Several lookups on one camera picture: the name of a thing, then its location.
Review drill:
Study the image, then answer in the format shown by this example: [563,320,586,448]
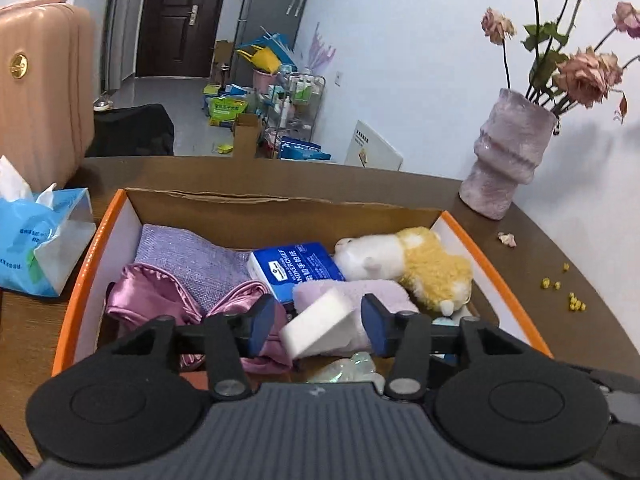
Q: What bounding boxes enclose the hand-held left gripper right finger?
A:
[360,292,551,402]

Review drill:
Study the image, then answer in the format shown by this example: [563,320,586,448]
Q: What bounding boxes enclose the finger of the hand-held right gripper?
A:
[564,363,640,423]

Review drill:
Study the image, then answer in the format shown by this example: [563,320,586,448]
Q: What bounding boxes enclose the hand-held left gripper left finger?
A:
[102,292,278,402]

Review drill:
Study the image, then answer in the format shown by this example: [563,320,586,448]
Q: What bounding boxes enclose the lilac fluffy towel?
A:
[291,280,420,356]

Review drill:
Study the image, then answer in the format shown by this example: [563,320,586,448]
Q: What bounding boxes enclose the pale green mesh bath puff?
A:
[305,351,388,393]

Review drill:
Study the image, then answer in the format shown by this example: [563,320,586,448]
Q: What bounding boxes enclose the white sponge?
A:
[279,291,362,361]

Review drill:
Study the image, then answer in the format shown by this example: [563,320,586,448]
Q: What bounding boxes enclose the blue pocket tissue packet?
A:
[247,242,347,306]

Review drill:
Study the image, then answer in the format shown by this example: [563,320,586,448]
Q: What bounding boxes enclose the yellow white plush toy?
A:
[332,226,474,317]

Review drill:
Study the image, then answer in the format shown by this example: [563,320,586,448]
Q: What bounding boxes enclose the purple linen pouch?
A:
[134,224,266,313]

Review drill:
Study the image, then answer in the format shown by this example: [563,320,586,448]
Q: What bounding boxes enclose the pink satin scrunchie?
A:
[105,262,296,375]

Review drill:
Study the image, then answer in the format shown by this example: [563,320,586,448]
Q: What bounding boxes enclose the red cardboard box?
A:
[51,187,555,396]

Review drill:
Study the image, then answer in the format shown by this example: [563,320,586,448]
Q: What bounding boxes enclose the blue soft tissue pack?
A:
[0,155,97,299]

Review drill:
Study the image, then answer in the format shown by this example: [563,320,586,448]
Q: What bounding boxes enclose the scattered yellow flower bits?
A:
[540,262,587,312]

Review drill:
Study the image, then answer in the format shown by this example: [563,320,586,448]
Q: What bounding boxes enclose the white board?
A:
[344,120,404,172]

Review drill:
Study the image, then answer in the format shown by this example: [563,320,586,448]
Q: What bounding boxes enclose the blue flat box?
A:
[279,135,332,162]

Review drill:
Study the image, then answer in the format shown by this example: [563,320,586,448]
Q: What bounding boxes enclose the pink ceramic vase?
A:
[459,88,557,221]

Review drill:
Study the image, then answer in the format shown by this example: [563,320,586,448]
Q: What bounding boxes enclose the green yellow bag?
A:
[207,96,249,128]

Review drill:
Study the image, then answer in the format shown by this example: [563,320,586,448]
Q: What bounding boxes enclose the pink bucket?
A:
[252,67,278,93]

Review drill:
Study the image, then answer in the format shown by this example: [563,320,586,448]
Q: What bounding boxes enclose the yellow blue shopping bags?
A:
[235,32,298,73]

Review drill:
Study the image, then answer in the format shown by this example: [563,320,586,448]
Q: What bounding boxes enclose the bunch of dried roses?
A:
[481,0,640,133]

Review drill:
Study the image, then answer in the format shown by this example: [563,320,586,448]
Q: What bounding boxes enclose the dark brown entrance door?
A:
[135,0,233,80]

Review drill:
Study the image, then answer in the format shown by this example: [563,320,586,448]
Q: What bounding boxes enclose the pink suitcase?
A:
[0,0,96,188]

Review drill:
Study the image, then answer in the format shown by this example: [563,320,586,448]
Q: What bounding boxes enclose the grey cabinet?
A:
[235,0,311,46]

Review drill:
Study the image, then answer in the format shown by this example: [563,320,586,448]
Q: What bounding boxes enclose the wire trolley rack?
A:
[260,67,327,148]

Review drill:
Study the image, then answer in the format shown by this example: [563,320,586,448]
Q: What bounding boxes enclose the purple wall sticker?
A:
[306,22,337,68]

